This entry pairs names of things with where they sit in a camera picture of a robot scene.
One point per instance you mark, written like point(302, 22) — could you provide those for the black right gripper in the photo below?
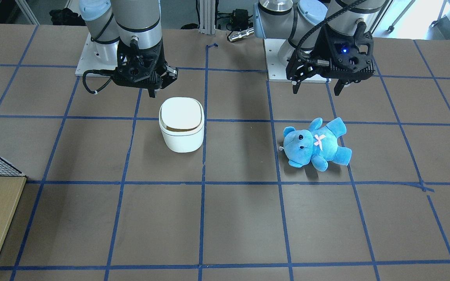
point(169, 73)

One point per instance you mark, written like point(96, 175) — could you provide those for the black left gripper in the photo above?
point(314, 50)

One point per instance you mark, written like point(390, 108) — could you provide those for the white trash can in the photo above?
point(181, 121)

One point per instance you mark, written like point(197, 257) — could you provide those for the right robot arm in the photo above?
point(128, 34)

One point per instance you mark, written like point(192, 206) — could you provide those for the blue teddy bear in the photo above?
point(317, 145)

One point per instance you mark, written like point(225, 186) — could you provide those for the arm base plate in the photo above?
point(277, 54)
point(97, 56)

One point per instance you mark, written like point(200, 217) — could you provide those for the aluminium frame post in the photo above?
point(207, 10)

